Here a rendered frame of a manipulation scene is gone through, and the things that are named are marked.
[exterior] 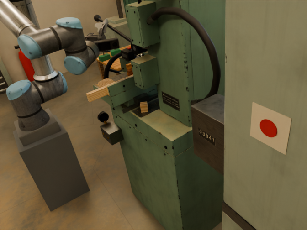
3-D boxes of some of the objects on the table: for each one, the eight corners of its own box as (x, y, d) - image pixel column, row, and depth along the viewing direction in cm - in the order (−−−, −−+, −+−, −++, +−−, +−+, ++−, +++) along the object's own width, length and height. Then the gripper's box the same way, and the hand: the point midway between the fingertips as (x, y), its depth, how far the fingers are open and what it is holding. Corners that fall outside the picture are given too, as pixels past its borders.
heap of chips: (109, 79, 143) (108, 74, 141) (120, 86, 134) (119, 81, 132) (95, 84, 139) (93, 80, 137) (105, 91, 130) (104, 86, 128)
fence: (200, 57, 152) (199, 48, 149) (202, 58, 150) (201, 48, 148) (109, 96, 125) (106, 86, 123) (110, 97, 124) (108, 86, 121)
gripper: (75, 28, 114) (93, 13, 129) (85, 68, 126) (101, 51, 141) (93, 28, 112) (110, 13, 127) (102, 70, 124) (116, 52, 139)
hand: (111, 33), depth 134 cm, fingers closed on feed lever, 14 cm apart
